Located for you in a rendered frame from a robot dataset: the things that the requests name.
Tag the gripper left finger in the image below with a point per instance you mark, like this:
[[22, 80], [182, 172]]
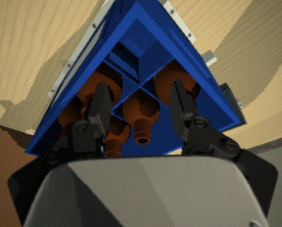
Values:
[[81, 143]]

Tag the dark blue crate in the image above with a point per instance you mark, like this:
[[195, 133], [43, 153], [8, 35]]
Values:
[[138, 41]]

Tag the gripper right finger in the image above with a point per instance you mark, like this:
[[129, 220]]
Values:
[[196, 132]]

